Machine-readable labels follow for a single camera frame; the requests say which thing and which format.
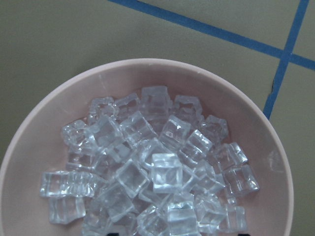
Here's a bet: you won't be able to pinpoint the clear ice cube pile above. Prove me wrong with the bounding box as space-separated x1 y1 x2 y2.
40 86 259 236

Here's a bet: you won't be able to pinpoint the pink bowl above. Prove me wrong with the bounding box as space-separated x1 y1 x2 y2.
0 59 294 236

